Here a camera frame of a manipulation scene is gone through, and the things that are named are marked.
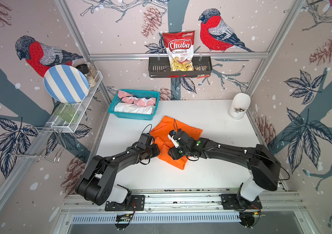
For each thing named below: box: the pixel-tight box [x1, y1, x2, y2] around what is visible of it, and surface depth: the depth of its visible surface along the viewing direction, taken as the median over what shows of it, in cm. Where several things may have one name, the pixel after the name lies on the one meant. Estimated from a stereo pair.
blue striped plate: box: [43, 64, 90, 104], surface depth 74 cm
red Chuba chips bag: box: [162, 30, 196, 72], surface depth 83 cm
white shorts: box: [114, 102, 156, 115], surface depth 109 cm
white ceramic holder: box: [228, 92, 251, 119], surface depth 106 cm
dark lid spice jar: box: [75, 63, 97, 88], surface depth 82 cm
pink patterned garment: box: [117, 90, 157, 107], surface depth 116 cm
